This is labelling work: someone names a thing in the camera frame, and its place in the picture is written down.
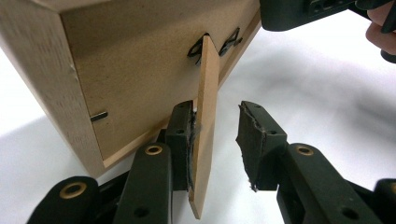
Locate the white table mat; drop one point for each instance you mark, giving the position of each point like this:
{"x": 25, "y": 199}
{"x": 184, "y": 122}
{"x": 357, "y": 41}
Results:
{"x": 311, "y": 93}

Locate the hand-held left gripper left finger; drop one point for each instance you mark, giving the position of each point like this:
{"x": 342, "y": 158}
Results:
{"x": 180, "y": 140}

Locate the square wooden puzzle board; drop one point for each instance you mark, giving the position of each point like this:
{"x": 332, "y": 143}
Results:
{"x": 124, "y": 68}

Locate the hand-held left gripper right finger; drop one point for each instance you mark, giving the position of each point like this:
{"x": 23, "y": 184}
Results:
{"x": 261, "y": 149}

